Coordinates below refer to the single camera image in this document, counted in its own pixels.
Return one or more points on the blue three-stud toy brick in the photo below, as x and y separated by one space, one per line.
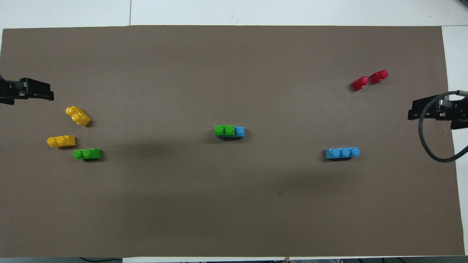
239 132
342 153

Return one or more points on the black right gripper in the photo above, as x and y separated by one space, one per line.
455 113

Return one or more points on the red one-stud toy brick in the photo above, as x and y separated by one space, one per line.
378 76
360 83

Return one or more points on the yellow two-stud toy brick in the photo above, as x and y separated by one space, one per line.
62 141
78 117

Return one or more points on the brown table mat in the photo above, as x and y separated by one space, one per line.
234 201

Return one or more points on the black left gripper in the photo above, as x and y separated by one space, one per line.
9 91

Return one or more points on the green two-stud toy brick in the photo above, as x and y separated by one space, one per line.
224 130
87 154

